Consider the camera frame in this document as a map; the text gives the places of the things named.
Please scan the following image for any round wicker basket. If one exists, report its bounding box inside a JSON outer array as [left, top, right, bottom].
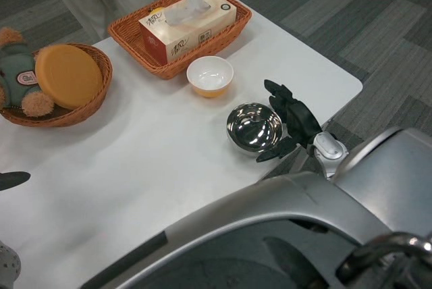
[[0, 43, 113, 128]]

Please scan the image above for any white and yellow ceramic bowl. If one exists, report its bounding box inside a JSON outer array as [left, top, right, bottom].
[[186, 55, 234, 99]]

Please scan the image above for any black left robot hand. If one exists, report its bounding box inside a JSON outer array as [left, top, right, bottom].
[[0, 171, 31, 192]]

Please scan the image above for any brown teddy bear plush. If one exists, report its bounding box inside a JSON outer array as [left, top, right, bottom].
[[0, 27, 55, 117]]

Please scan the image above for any silver robot chest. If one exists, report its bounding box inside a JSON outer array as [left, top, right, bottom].
[[80, 171, 432, 289]]

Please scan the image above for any person in black jacket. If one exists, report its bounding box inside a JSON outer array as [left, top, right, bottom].
[[18, 0, 156, 42]]

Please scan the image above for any white tissue sheet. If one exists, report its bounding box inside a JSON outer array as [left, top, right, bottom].
[[164, 0, 213, 26]]

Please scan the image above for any shiny metal bowl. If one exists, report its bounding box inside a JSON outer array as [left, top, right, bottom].
[[225, 101, 284, 159]]

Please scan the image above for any beige and red tissue box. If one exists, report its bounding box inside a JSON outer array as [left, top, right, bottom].
[[138, 0, 238, 66]]

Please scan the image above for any orange round disc lid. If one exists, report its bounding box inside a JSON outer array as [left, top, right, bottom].
[[34, 43, 103, 110]]

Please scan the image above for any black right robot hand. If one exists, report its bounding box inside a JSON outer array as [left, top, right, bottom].
[[255, 78, 323, 164]]

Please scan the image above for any rectangular wicker basket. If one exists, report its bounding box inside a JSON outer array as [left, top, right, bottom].
[[107, 0, 253, 80]]

